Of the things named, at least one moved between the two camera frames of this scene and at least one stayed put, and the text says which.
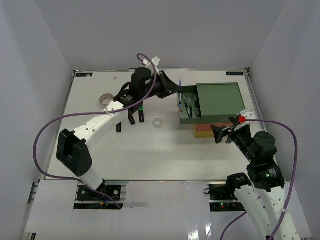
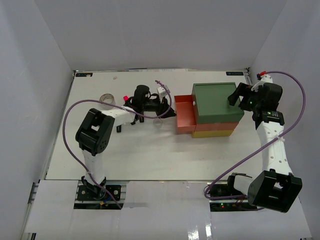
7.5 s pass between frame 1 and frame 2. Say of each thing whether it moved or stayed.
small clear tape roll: stayed
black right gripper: moved
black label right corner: stayed
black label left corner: stayed
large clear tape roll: stayed
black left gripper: moved
